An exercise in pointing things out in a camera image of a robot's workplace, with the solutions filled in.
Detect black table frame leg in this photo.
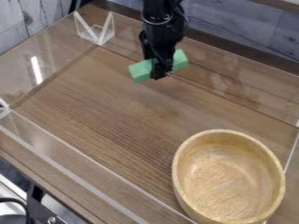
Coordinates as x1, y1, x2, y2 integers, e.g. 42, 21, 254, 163
27, 185, 59, 224

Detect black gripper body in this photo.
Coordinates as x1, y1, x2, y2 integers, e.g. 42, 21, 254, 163
142, 14, 189, 61

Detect wooden bowl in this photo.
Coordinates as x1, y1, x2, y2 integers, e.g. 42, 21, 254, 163
173, 129, 286, 224

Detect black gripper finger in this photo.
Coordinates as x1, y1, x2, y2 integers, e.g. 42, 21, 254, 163
139, 31, 155, 60
151, 58, 174, 80

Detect clear acrylic corner bracket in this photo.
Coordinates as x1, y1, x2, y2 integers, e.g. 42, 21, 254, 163
74, 11, 115, 46

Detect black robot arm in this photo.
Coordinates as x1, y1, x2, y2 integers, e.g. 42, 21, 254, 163
139, 0, 189, 80

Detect green rectangular block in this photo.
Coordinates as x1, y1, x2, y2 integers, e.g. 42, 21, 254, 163
129, 49, 190, 83

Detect clear acrylic tray walls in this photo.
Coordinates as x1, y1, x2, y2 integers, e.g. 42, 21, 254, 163
0, 6, 299, 224

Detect black cable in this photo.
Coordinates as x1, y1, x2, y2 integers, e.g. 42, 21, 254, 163
0, 195, 28, 212

